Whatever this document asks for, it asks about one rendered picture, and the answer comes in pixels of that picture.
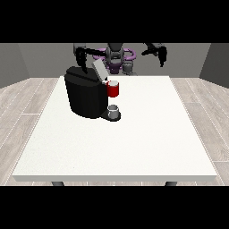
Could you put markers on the black coffee machine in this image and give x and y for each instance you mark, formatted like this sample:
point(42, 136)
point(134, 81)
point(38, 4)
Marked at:
point(85, 95)

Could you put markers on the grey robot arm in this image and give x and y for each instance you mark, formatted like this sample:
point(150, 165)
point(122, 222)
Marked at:
point(79, 46)
point(160, 45)

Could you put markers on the small grey cup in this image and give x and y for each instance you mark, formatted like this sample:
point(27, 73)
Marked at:
point(113, 112)

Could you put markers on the red pod holder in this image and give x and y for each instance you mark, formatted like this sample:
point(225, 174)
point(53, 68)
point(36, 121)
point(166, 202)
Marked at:
point(113, 90)

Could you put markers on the small grey coffee pod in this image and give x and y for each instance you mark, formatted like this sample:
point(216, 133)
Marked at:
point(127, 68)

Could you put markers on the grey robot trunk purple rings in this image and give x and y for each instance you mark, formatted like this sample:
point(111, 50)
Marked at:
point(115, 56)

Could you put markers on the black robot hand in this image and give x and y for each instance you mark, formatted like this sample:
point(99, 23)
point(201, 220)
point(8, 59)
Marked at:
point(80, 58)
point(159, 52)

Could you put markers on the pale grey machine lid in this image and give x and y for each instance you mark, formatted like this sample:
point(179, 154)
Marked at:
point(100, 70)

